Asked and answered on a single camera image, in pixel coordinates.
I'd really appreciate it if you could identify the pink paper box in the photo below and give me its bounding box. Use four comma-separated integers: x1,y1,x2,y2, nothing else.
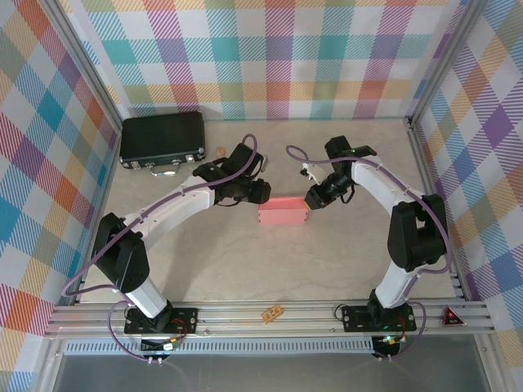
257,196,310,226

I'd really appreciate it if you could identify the black briefcase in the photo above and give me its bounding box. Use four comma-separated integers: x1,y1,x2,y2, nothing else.
118,112,208,177

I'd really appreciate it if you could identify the small controller board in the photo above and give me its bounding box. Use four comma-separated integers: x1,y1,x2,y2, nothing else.
373,334,404,356
141,337,181,354

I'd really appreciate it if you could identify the grey metal panel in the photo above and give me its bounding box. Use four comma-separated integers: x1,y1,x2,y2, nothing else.
51,354,491,392

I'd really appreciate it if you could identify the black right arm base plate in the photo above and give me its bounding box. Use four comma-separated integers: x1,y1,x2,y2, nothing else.
341,304,418,332

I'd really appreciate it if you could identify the aluminium frame rail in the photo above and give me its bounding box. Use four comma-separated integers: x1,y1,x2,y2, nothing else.
44,300,495,338

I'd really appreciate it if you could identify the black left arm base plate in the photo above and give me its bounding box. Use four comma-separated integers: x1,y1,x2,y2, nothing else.
124,306,199,336

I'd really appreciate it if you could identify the slotted grey cable duct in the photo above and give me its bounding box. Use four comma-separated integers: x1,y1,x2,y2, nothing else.
63,337,377,355

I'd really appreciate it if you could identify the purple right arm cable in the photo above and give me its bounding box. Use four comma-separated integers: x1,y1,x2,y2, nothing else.
284,145,453,363

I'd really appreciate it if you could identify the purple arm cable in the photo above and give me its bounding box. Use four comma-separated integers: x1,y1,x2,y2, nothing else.
284,145,453,363
60,134,259,364

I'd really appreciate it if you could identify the aluminium frame post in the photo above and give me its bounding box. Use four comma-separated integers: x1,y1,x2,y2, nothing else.
38,0,126,131
404,0,487,127

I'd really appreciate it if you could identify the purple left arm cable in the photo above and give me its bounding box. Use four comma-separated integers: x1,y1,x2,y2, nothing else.
60,134,259,364

